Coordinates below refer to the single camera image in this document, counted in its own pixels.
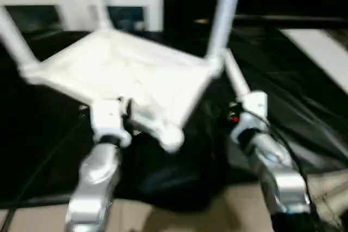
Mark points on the white plastic table top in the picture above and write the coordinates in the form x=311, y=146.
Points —
x=125, y=74

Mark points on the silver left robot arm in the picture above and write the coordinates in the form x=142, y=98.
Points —
x=95, y=177

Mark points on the black mat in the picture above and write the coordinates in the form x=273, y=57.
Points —
x=32, y=123

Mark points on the white flat board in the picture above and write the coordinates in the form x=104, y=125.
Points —
x=321, y=52

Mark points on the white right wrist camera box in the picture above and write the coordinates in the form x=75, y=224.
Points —
x=253, y=107

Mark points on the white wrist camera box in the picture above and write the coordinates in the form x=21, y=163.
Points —
x=106, y=120
x=253, y=107

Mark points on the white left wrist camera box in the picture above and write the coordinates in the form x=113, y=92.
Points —
x=106, y=120

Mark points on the black metal rail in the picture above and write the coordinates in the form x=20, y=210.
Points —
x=293, y=21

